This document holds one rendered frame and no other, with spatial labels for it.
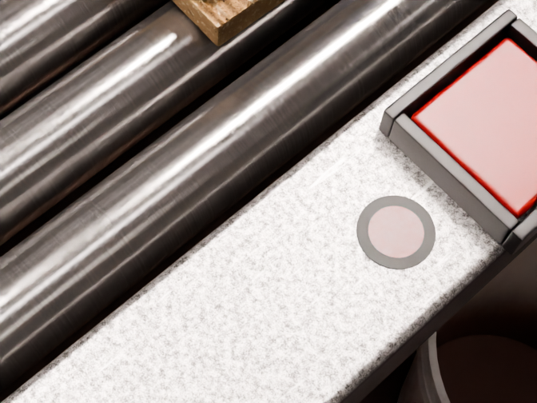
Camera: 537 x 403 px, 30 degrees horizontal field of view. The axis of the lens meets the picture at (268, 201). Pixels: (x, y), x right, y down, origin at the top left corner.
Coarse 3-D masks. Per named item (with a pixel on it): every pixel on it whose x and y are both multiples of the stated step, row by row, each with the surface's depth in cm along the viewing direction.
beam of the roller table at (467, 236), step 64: (512, 0) 45; (320, 192) 41; (384, 192) 41; (192, 256) 39; (256, 256) 40; (320, 256) 40; (448, 256) 40; (512, 256) 44; (128, 320) 38; (192, 320) 38; (256, 320) 38; (320, 320) 39; (384, 320) 39; (64, 384) 37; (128, 384) 37; (192, 384) 37; (256, 384) 37; (320, 384) 38
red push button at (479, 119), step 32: (480, 64) 42; (512, 64) 42; (448, 96) 41; (480, 96) 41; (512, 96) 41; (448, 128) 41; (480, 128) 41; (512, 128) 41; (480, 160) 40; (512, 160) 40; (512, 192) 40
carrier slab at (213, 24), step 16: (176, 0) 43; (192, 0) 42; (208, 0) 42; (224, 0) 42; (240, 0) 42; (256, 0) 42; (272, 0) 43; (192, 16) 43; (208, 16) 42; (224, 16) 42; (240, 16) 42; (256, 16) 43; (208, 32) 42; (224, 32) 42
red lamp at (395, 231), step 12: (384, 216) 40; (396, 216) 40; (408, 216) 40; (372, 228) 40; (384, 228) 40; (396, 228) 40; (408, 228) 40; (420, 228) 40; (372, 240) 40; (384, 240) 40; (396, 240) 40; (408, 240) 40; (420, 240) 40; (384, 252) 40; (396, 252) 40; (408, 252) 40
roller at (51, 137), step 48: (288, 0) 45; (144, 48) 43; (192, 48) 43; (240, 48) 44; (48, 96) 42; (96, 96) 42; (144, 96) 42; (192, 96) 44; (0, 144) 41; (48, 144) 41; (96, 144) 42; (0, 192) 40; (48, 192) 41; (0, 240) 41
